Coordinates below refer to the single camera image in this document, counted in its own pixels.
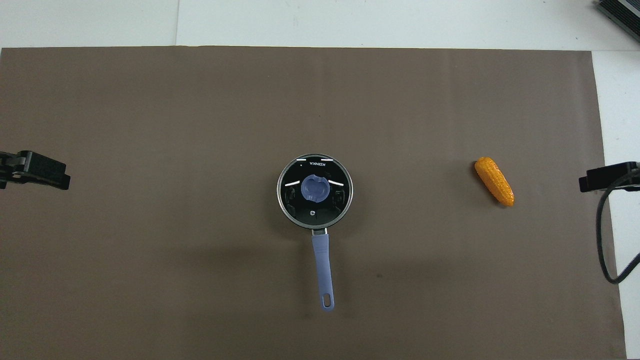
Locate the black ribbed device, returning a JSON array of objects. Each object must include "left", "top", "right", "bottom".
[{"left": 595, "top": 0, "right": 640, "bottom": 43}]

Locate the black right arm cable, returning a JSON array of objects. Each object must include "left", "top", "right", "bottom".
[{"left": 595, "top": 169, "right": 640, "bottom": 285}]

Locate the black pot with blue handle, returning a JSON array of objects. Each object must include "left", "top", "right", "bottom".
[{"left": 276, "top": 153, "right": 354, "bottom": 312}]

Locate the brown table mat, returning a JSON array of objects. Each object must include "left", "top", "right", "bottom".
[{"left": 0, "top": 46, "right": 628, "bottom": 360}]

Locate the glass lid with blue knob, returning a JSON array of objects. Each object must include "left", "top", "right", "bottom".
[{"left": 277, "top": 154, "right": 354, "bottom": 230}]

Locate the orange corn cob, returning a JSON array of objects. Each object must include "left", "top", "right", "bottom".
[{"left": 474, "top": 156, "right": 515, "bottom": 208}]

